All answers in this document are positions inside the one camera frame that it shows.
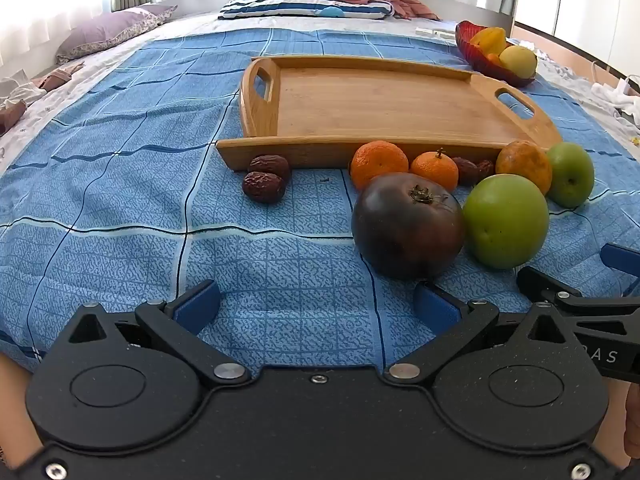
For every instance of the white crumpled cloth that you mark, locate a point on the white crumpled cloth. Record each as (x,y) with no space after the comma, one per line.
(22,92)

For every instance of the blue white striped pillow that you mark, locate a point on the blue white striped pillow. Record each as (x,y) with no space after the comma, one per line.
(300,4)

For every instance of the person's bare leg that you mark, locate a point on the person's bare leg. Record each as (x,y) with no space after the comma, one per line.
(17,410)

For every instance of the purple pillow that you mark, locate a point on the purple pillow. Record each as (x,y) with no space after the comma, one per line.
(107,30)

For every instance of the small green apple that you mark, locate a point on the small green apple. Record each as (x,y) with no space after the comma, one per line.
(572,175)

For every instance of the small orange fruit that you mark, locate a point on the small orange fruit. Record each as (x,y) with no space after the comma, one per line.
(493,60)

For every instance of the small mandarin with stem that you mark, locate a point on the small mandarin with stem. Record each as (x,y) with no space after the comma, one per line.
(435,170)

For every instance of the pink folded cloth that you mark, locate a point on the pink folded cloth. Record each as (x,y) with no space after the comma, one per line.
(57,76)

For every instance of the yellow starfruit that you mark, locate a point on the yellow starfruit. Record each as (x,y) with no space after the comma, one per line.
(487,40)

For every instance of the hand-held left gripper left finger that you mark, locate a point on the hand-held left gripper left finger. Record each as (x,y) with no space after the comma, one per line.
(197,306)

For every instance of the white wardrobe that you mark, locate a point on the white wardrobe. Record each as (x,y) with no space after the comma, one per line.
(585,0)

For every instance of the bed with pale sheet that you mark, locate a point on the bed with pale sheet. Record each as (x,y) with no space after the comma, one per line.
(65,100)

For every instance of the brown folded cloth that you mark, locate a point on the brown folded cloth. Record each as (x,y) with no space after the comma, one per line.
(11,115)

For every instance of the blue checked blanket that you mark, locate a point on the blue checked blanket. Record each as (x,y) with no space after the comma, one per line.
(125,175)

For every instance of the red glass bowl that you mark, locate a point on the red glass bowl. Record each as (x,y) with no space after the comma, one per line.
(480,62)

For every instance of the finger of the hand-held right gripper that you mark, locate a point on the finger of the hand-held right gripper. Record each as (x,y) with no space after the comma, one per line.
(547,287)
(620,260)

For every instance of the mottled yellow orange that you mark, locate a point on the mottled yellow orange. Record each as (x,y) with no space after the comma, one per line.
(525,165)

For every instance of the dark purple round tomato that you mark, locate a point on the dark purple round tomato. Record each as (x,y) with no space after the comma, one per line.
(407,230)

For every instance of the yellow pear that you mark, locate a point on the yellow pear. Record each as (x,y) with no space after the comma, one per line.
(519,61)

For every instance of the person's right hand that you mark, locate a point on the person's right hand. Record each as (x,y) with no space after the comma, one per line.
(634,427)

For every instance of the large green apple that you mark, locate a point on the large green apple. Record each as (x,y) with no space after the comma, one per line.
(505,222)

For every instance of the large orange mandarin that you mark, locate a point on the large orange mandarin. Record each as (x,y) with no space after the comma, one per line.
(377,162)

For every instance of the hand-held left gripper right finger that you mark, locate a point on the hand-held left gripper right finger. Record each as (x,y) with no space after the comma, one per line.
(436,308)

